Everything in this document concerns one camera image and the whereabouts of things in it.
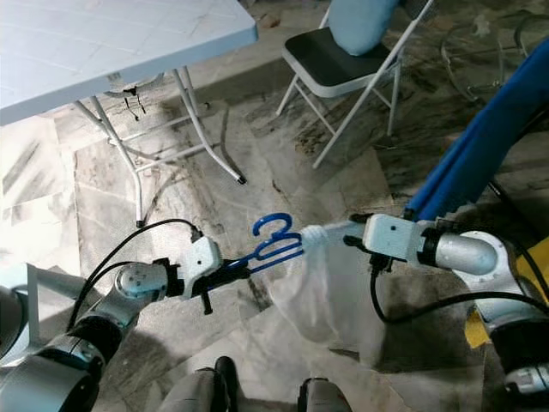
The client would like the robot leg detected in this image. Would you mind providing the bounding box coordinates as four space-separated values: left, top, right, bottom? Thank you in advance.
159 356 241 412
296 376 365 412

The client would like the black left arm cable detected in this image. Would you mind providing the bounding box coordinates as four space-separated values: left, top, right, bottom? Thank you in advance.
73 218 202 331

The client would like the robot left leg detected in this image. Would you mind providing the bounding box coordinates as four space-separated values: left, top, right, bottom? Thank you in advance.
159 356 241 412

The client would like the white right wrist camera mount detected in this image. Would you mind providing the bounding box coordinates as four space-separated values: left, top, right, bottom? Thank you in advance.
362 213 423 263

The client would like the blue shirt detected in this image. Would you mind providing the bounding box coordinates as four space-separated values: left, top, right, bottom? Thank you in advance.
405 56 549 222

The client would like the light blue pillow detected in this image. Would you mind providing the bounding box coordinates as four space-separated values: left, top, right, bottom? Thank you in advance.
328 0 400 57

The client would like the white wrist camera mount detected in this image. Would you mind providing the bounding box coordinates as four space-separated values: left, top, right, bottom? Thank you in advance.
362 213 423 263
180 236 224 299

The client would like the white plastic folding table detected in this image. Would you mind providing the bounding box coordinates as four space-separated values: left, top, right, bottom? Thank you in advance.
0 0 258 228

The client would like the white shirt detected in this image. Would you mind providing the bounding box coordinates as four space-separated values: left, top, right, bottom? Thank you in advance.
266 223 387 366

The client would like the blue plastic hanger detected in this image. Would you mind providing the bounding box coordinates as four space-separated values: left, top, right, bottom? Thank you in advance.
227 212 305 276

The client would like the grey white folding chair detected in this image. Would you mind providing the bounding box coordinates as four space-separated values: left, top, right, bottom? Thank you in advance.
276 0 434 170

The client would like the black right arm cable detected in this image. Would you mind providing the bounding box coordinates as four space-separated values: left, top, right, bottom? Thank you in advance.
369 266 549 325

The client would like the yellow shirt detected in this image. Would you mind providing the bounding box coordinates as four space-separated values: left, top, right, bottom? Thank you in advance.
463 240 549 348

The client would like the robot right leg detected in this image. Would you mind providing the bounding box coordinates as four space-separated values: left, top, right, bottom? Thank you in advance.
296 376 365 412

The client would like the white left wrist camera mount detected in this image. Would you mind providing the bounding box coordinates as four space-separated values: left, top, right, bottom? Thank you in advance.
180 236 224 299

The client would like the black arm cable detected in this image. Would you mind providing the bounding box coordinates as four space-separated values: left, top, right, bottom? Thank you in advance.
369 266 549 325
73 218 202 331

